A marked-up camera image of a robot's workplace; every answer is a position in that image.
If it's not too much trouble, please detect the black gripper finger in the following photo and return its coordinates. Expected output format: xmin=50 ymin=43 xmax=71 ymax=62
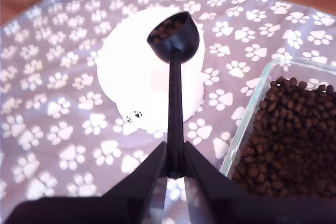
xmin=183 ymin=141 xmax=254 ymax=214
xmin=101 ymin=141 xmax=169 ymax=214

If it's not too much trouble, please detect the black plastic measuring spoon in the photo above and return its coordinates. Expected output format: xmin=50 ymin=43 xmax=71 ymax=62
xmin=146 ymin=11 xmax=199 ymax=179

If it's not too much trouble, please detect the brown cat food kibble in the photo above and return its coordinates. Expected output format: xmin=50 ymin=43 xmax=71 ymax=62
xmin=232 ymin=76 xmax=336 ymax=200
xmin=151 ymin=18 xmax=187 ymax=41

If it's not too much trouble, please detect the rectangular glass food container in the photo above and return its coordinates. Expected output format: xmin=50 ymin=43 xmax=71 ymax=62
xmin=219 ymin=56 xmax=336 ymax=201

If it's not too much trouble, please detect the white paw print cat bowl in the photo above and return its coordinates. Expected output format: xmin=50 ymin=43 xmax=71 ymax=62
xmin=96 ymin=6 xmax=206 ymax=132

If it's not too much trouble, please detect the grey paw print table mat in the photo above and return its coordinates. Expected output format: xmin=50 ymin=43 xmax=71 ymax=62
xmin=0 ymin=0 xmax=336 ymax=224

